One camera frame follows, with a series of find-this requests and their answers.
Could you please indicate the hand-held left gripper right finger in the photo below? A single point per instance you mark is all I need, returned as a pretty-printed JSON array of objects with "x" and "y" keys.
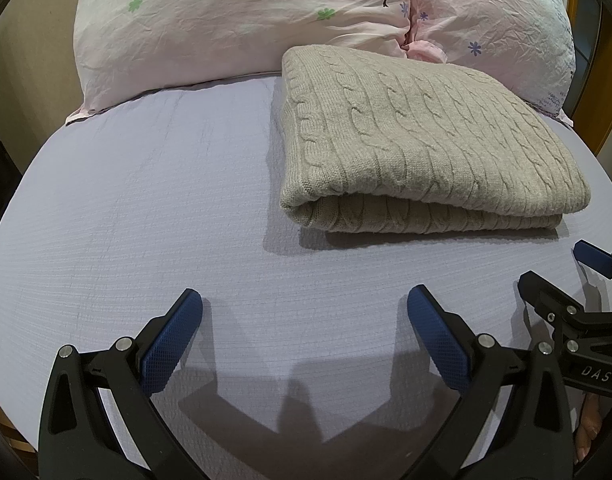
[{"x": 441, "y": 340}]

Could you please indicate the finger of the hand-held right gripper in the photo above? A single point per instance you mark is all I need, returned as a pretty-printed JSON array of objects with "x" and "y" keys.
[
  {"x": 546, "y": 305},
  {"x": 596, "y": 260}
]

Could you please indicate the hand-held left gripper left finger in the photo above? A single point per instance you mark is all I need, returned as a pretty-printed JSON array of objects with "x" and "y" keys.
[{"x": 168, "y": 340}]

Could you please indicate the person's right hand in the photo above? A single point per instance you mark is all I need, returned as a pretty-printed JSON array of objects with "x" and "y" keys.
[{"x": 586, "y": 435}]

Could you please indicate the lavender bed sheet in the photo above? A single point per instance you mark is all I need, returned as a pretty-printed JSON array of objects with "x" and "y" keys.
[{"x": 160, "y": 210}]

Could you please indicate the wooden headboard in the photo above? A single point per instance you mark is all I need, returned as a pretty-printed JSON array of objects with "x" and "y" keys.
[{"x": 593, "y": 35}]

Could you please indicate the pink floral pillow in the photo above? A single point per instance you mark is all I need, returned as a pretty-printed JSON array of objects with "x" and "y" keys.
[
  {"x": 491, "y": 25},
  {"x": 225, "y": 25}
]

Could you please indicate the wooden bed frame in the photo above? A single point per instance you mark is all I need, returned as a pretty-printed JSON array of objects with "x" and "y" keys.
[{"x": 8, "y": 427}]

